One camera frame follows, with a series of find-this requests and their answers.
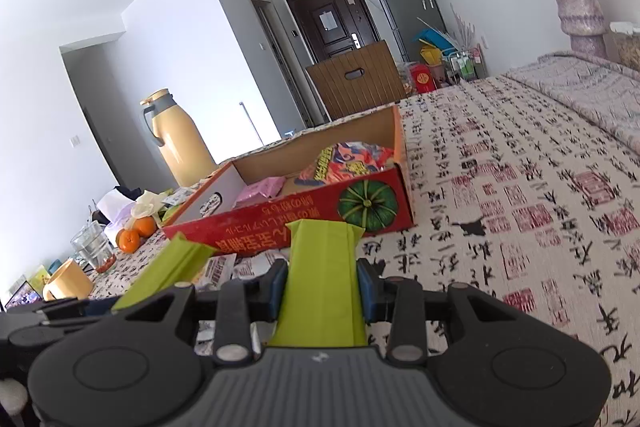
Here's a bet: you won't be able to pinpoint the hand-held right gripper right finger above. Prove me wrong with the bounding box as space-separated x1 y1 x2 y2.
356 258 503 364

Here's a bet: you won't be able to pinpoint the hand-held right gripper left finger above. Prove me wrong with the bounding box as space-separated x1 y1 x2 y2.
125 260 291 367

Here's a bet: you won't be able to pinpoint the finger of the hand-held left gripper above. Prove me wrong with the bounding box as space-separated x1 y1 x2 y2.
44 297 122 325

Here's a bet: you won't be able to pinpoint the grey orange cracker packet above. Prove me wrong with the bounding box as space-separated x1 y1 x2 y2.
236 253 289 282

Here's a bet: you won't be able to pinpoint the long green snack packet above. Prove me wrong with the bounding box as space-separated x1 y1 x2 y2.
272 219 369 349
112 234 216 312

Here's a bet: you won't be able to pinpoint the red cardboard box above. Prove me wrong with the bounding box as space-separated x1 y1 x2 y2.
162 104 415 256

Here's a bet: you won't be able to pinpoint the pink snack packet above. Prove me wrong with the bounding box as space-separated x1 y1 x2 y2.
234 176 285 208

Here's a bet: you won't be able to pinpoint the red colourful snack packet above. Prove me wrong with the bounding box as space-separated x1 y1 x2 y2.
297 141 397 186

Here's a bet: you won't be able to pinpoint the yellow mug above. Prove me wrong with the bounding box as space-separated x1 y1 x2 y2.
42 258 95 302

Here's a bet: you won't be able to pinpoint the clear glass cup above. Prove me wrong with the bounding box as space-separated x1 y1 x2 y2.
69 220 117 276

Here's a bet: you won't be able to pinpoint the grey barcode snack packet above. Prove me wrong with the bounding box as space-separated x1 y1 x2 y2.
192 254 236 291

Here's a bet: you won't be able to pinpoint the cream rubber gloves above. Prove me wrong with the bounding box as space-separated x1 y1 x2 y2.
132 190 166 221

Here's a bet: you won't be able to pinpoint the black bag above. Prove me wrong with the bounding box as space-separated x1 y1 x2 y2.
112 185 147 204

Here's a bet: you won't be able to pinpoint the silver white snack packet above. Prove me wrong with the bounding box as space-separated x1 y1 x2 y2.
161 187 197 206

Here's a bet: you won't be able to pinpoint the calligraphy print tablecloth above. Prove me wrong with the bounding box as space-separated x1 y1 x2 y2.
82 74 640 427

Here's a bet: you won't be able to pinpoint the white mop pole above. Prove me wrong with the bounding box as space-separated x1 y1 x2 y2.
238 101 264 146

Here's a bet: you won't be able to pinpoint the yellow thermos jug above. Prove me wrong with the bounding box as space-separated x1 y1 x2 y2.
139 89 219 188

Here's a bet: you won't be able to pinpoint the wooden chair back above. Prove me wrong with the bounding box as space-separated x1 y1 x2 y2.
305 39 407 126

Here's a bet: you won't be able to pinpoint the red gift box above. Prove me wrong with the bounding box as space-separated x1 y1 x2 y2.
409 64 437 94

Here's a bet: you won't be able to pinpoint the blue folded item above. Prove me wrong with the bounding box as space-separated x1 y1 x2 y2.
412 29 454 54

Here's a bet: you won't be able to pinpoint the dark brown door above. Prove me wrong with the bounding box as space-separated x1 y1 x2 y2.
286 0 369 64

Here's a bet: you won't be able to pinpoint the white dried pampas stalks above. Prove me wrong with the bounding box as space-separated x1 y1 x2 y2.
449 4 482 54

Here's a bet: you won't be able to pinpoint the grey refrigerator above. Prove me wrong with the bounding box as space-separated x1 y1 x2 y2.
362 0 449 61

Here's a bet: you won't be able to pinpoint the grey patterned folded cloth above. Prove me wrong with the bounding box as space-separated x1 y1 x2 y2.
501 51 640 154

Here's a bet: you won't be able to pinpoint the pink textured vase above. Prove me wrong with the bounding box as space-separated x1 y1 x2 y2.
548 0 607 58

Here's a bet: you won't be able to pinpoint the clear storage jar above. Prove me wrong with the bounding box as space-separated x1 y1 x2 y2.
608 21 640 74

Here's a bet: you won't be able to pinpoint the wire storage rack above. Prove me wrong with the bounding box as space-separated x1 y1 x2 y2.
442 49 489 84

